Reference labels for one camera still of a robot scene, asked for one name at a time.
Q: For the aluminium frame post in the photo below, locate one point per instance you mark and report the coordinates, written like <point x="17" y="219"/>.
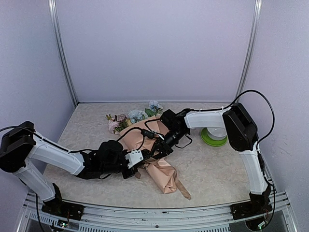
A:
<point x="250" y="47"/>
<point x="61" y="52"/>

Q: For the left aluminium frame post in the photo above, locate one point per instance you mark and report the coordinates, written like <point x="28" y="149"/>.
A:
<point x="61" y="52"/>

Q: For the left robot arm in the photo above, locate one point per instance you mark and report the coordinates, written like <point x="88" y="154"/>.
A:
<point x="20" y="145"/>

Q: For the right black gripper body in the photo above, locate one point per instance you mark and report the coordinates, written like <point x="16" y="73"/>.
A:
<point x="166" y="147"/>

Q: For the pink rose stem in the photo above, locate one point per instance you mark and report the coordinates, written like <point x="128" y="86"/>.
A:
<point x="117" y="123"/>

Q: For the green plate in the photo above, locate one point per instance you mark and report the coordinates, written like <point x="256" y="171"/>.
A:
<point x="208" y="140"/>

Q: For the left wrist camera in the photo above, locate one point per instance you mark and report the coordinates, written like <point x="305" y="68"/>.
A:
<point x="136" y="156"/>

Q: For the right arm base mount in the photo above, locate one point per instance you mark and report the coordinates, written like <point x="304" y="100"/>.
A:
<point x="251" y="210"/>

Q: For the front aluminium rail base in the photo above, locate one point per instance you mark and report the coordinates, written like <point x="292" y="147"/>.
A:
<point x="100" y="218"/>

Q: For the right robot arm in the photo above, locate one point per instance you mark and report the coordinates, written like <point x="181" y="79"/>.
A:
<point x="240" y="129"/>

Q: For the right aluminium frame post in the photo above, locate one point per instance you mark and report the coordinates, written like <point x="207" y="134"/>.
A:
<point x="250" y="47"/>

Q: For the white ceramic bowl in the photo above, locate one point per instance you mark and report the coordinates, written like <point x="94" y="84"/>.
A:
<point x="217" y="134"/>

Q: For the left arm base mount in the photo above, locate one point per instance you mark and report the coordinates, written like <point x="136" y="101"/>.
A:
<point x="61" y="208"/>

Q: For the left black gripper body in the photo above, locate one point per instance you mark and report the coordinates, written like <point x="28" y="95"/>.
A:
<point x="131" y="172"/>

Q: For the tan ribbon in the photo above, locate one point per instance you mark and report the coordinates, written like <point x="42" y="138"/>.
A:
<point x="165" y="176"/>

